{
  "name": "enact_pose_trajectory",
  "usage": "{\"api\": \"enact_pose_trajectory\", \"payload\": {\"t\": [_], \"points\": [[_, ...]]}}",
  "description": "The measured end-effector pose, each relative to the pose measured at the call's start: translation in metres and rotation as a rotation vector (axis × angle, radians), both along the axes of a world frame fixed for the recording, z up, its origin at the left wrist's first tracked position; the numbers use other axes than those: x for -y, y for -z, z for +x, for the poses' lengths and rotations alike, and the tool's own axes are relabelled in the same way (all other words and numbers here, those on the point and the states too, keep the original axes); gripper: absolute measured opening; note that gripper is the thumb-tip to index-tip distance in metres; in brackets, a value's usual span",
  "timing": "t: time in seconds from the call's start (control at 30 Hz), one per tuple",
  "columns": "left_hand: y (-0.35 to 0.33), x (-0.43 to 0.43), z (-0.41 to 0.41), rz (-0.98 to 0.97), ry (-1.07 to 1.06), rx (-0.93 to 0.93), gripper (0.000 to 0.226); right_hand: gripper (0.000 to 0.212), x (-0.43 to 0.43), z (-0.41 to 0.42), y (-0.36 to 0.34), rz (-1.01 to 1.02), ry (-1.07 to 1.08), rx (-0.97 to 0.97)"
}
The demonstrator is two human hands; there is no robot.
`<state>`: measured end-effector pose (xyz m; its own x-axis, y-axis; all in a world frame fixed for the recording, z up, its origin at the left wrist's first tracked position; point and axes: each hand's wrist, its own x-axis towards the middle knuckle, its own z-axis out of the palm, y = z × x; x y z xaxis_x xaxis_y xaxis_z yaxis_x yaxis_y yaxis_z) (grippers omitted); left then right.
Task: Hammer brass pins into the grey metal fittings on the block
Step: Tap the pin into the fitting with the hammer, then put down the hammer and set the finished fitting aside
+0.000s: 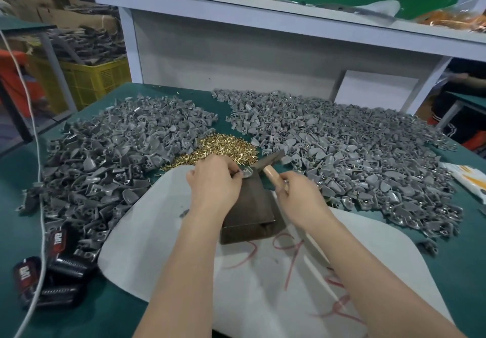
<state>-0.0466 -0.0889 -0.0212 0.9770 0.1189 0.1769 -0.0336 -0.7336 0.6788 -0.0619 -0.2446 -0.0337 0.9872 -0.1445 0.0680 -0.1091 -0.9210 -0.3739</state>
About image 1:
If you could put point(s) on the orange plastic stool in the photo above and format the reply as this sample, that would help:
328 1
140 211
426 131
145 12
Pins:
17 83

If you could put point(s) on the person's left hand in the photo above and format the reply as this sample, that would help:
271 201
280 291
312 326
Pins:
212 186

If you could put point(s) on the pile of grey plastic parts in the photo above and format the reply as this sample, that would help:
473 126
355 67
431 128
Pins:
349 148
114 159

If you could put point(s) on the black clip with red label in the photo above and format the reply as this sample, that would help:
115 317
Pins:
57 241
27 279

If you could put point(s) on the person's right thumb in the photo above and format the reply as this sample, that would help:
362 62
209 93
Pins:
273 178

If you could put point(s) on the person's left forearm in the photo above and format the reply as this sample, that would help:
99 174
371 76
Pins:
182 273

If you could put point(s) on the white bag with yellow print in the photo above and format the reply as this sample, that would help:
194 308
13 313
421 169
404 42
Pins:
469 180

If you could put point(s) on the cardboard box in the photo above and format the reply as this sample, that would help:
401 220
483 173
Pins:
81 15

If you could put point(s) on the white shelf frame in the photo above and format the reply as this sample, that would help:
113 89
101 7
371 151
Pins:
273 19

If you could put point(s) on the small grey plastic part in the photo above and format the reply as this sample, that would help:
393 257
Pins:
249 172

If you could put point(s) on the white sheet with red scribble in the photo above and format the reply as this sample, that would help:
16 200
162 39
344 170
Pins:
243 292

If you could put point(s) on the person's left thumb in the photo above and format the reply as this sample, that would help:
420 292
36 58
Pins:
237 176

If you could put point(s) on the green table with white frame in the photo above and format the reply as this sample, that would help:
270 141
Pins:
465 104

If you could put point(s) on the person's right forearm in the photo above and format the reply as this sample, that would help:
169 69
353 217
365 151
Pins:
376 284

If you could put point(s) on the bag of orange parts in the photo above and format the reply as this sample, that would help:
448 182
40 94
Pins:
452 19

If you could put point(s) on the person's right hand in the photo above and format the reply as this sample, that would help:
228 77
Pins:
303 203

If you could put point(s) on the heap of grey parts in crate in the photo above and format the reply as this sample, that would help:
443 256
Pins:
89 43

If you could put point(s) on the dark brown metal block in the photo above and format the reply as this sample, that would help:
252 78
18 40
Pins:
252 212

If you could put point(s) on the yellow plastic crate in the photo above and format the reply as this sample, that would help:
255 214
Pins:
87 79

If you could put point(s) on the loose grey plastic part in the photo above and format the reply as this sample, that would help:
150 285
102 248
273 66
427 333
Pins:
428 247

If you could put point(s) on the pile of brass pins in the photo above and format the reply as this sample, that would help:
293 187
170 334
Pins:
216 151

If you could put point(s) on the black clip with spring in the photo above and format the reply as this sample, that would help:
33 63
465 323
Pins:
62 296
70 266

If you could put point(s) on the white board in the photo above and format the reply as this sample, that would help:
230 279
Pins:
374 91

